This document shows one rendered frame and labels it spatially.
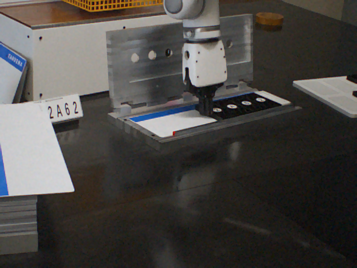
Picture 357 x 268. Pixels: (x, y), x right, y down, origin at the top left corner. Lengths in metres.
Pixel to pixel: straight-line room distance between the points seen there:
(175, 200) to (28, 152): 0.28
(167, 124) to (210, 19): 0.25
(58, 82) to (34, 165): 0.58
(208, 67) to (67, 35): 0.35
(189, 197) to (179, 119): 0.35
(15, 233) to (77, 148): 0.42
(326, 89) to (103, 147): 0.74
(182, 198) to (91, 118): 0.43
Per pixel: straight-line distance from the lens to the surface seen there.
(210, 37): 1.62
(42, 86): 1.76
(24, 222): 1.15
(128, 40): 1.66
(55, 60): 1.76
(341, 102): 1.94
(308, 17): 2.94
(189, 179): 1.42
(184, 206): 1.32
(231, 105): 1.75
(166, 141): 1.53
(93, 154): 1.51
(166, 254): 1.17
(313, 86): 2.03
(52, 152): 1.27
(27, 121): 1.40
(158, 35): 1.71
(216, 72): 1.66
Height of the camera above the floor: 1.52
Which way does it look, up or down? 22 degrees down
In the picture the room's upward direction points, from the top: 4 degrees clockwise
